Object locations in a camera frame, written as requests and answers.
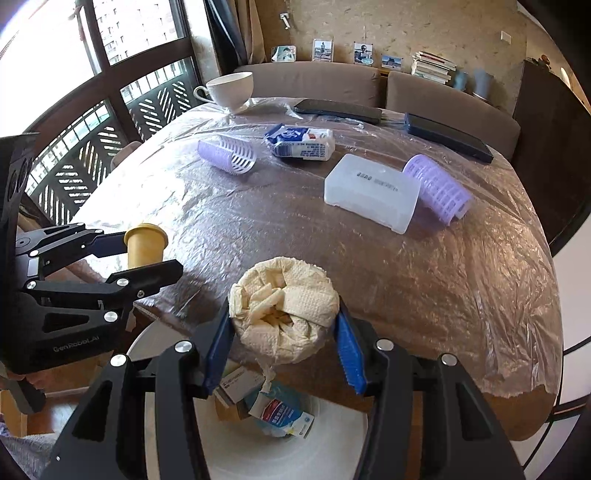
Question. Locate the dark wooden cabinet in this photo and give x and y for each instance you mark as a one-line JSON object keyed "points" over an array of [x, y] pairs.
{"points": [[552, 156]]}

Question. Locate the blue white medicine box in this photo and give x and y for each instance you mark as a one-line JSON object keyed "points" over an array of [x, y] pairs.
{"points": [[280, 413]]}

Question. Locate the beige paper towel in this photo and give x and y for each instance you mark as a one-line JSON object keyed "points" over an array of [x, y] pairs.
{"points": [[283, 310]]}

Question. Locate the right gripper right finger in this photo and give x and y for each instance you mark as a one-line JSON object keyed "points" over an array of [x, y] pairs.
{"points": [[351, 348]]}

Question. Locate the translucent white plastic box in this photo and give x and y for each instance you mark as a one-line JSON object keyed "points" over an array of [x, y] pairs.
{"points": [[374, 191]]}

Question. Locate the yellow lidded plastic cup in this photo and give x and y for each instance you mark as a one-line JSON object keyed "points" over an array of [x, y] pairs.
{"points": [[145, 245]]}

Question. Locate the leftmost photo frame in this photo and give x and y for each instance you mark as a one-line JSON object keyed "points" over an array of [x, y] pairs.
{"points": [[284, 54]]}

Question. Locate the white round trash bin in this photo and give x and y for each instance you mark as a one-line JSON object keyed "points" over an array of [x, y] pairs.
{"points": [[240, 449]]}

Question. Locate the blue white tissue pack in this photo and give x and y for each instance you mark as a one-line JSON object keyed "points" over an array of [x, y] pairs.
{"points": [[301, 143]]}

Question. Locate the white purple medicine box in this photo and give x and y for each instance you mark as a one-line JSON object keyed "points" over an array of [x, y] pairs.
{"points": [[237, 383]]}

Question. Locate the white ceramic teacup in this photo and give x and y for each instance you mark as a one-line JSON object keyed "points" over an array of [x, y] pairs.
{"points": [[231, 92]]}

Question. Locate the brown sofa cushion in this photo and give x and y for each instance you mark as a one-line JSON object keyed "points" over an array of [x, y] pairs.
{"points": [[443, 104], [340, 82]]}

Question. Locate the blue cased smartphone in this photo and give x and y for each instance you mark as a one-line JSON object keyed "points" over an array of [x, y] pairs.
{"points": [[449, 137]]}

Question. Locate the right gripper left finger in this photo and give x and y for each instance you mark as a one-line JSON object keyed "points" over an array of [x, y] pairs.
{"points": [[219, 336]]}

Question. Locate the brown sofa cushion left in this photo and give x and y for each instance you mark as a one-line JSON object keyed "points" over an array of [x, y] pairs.
{"points": [[340, 82]]}

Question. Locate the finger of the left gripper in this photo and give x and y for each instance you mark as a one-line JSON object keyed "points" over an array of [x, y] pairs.
{"points": [[141, 282], [106, 245]]}

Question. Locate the stack of books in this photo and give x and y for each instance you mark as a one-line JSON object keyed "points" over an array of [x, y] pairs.
{"points": [[433, 67]]}

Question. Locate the blue grey cup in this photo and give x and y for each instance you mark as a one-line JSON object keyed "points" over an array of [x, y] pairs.
{"points": [[460, 80]]}

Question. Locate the small landscape photo frame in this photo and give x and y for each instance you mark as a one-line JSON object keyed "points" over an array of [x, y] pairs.
{"points": [[392, 62]]}

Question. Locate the grey cylindrical speaker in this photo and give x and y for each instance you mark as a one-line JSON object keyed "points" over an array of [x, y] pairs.
{"points": [[483, 82]]}

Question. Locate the brown sofa cushion right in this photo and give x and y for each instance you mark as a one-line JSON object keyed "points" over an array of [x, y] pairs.
{"points": [[443, 104]]}

